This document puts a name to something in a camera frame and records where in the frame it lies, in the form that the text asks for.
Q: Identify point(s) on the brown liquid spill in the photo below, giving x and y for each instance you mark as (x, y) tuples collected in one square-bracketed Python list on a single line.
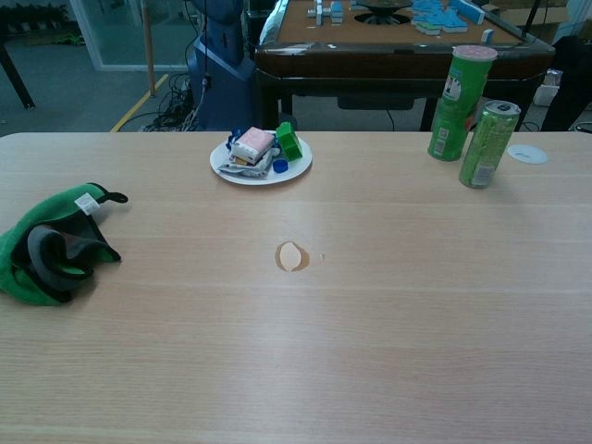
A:
[(291, 256)]

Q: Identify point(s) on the blue machine base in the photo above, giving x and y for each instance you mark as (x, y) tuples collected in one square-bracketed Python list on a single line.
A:
[(222, 83)]

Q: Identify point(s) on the pile of blue mahjong tiles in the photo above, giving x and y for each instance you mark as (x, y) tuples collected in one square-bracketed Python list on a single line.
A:
[(439, 18)]

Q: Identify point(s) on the short row of mahjong tiles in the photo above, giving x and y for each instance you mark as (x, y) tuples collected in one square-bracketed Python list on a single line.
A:
[(326, 11)]

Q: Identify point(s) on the black table leg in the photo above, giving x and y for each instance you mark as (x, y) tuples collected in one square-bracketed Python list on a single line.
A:
[(16, 78)]

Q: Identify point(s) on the blue white candy wrapper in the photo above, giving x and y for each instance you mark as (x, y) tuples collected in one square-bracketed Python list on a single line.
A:
[(232, 138)]

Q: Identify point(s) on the brown mahjong table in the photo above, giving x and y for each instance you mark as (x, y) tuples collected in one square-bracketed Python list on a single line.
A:
[(370, 60)]

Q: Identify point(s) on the wooden pole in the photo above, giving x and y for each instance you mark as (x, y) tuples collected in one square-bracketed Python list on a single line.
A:
[(149, 46)]

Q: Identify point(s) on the black mahjong centre dome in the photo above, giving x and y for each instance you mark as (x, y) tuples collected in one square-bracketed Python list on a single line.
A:
[(381, 9)]

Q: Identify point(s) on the blue bottle cap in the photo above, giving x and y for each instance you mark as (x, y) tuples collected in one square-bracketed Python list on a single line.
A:
[(280, 165)]

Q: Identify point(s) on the green drink can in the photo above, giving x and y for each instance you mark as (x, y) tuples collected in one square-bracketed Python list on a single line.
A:
[(485, 148)]

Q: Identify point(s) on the green chips tube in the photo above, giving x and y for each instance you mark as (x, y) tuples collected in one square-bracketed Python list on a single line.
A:
[(455, 115)]

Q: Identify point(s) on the green toy block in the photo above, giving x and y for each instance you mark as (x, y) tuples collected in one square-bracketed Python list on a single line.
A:
[(291, 143)]

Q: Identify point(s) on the pink tissue pack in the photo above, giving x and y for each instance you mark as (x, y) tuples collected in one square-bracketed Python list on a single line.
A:
[(252, 142)]

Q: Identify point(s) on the silver white snack packet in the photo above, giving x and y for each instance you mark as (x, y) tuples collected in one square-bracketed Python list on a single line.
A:
[(250, 172)]

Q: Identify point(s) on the green and grey microfibre cloth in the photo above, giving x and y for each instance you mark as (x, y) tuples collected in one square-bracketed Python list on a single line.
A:
[(41, 208)]

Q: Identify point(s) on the single blue mahjong tile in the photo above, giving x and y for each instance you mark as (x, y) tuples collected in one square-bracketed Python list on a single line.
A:
[(487, 35)]

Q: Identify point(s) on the white round plate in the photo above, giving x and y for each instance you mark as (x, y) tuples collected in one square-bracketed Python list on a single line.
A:
[(296, 168)]

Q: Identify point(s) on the person in black trousers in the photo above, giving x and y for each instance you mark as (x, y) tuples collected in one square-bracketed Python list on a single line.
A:
[(571, 83)]

